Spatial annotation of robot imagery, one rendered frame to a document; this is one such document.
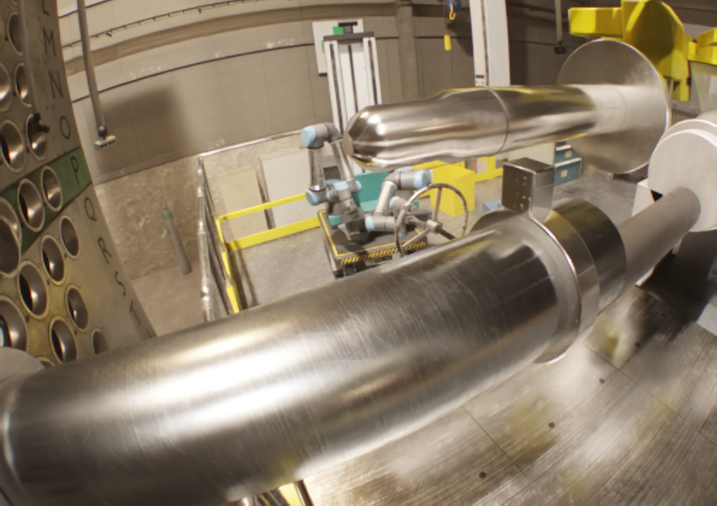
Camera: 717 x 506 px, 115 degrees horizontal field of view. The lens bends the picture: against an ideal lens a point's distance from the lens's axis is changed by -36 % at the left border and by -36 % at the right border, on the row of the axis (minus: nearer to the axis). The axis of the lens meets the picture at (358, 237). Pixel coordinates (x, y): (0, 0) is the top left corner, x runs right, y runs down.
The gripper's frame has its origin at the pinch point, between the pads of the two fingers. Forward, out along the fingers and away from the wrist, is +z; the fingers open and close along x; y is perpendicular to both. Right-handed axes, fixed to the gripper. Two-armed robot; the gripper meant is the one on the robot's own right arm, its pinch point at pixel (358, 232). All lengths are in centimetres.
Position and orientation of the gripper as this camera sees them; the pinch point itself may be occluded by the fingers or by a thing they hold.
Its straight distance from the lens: 210.3
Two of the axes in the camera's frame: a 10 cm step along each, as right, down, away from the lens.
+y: -2.4, -0.2, 9.7
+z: 3.5, 9.3, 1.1
